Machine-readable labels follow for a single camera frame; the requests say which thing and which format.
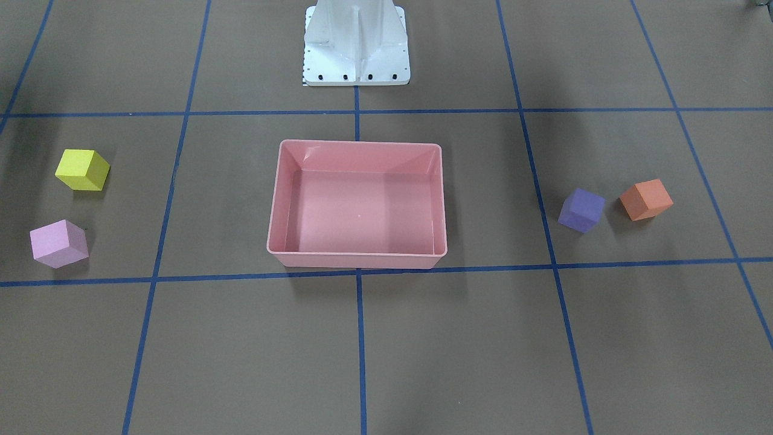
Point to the purple foam block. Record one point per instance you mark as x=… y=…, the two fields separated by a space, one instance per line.
x=581 y=211

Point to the orange foam block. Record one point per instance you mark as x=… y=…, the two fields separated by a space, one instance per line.
x=646 y=200

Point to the yellow foam block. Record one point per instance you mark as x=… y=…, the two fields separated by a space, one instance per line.
x=82 y=170

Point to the pink foam block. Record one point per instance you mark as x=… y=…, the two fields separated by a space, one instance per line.
x=58 y=244

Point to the pink plastic bin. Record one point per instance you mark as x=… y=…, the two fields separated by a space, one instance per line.
x=358 y=205

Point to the blue tape grid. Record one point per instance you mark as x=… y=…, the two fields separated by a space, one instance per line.
x=181 y=322

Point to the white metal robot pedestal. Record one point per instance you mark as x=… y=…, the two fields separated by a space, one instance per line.
x=355 y=43

